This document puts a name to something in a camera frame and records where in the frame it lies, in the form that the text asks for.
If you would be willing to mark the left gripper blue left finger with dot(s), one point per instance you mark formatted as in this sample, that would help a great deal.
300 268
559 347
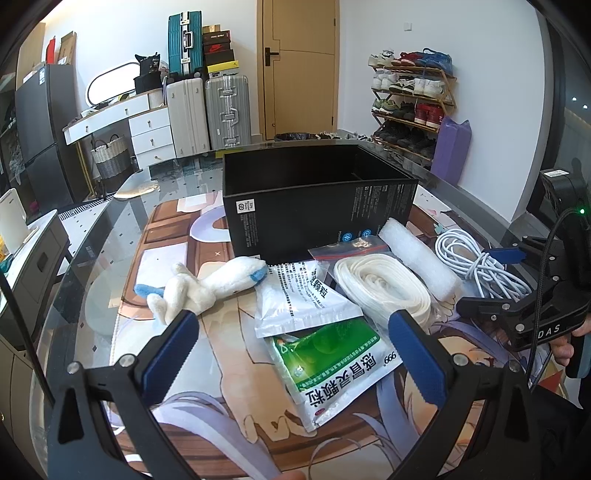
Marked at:
163 356

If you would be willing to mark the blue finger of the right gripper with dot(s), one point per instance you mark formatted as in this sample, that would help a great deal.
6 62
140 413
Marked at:
513 255

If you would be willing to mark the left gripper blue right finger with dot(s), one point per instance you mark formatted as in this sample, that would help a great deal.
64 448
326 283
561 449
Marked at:
420 356

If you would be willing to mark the white foam piece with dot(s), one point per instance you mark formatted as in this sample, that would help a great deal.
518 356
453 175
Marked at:
440 280

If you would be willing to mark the white blue plush toy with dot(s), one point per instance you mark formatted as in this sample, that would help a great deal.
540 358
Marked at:
184 291

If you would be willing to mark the cream rope coil bag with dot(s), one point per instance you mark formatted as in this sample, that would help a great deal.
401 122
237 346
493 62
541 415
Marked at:
372 277

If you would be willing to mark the green medicine pouch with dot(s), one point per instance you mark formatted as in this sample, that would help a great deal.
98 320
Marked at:
326 368

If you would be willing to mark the white medicine pouch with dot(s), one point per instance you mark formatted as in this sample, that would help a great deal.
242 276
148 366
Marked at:
294 297

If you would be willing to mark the right hand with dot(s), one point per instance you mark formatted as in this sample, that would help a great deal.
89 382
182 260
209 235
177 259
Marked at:
562 348

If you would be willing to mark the purple bag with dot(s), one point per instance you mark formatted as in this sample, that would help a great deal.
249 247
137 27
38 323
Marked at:
452 149

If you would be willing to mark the grey side cabinet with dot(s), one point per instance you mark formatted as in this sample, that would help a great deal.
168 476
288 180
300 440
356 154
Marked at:
35 268

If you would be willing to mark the shoe rack with shoes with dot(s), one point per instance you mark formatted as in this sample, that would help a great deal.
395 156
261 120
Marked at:
413 94

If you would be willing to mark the black cardboard box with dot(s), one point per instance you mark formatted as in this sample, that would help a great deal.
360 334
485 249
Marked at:
283 199

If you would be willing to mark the woven laundry basket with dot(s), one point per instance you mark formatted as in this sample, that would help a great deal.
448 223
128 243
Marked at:
110 158

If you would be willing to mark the white suitcase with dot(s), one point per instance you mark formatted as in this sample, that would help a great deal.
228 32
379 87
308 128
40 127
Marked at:
187 117

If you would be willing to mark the silver suitcase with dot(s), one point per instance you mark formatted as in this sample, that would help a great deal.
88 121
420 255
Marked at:
228 112

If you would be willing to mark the black bag on desk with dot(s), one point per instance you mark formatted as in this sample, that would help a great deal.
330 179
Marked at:
149 77

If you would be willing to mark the oval mirror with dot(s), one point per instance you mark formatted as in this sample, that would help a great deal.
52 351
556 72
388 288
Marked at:
112 83

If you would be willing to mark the black refrigerator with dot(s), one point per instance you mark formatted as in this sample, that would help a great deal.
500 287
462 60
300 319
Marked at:
45 104

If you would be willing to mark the wooden door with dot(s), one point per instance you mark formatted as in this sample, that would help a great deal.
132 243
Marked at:
297 46

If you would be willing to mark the stacked shoe boxes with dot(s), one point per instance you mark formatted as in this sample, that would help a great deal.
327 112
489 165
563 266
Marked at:
219 56

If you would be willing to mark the teal suitcase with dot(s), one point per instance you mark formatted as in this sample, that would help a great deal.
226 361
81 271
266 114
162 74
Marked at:
184 41

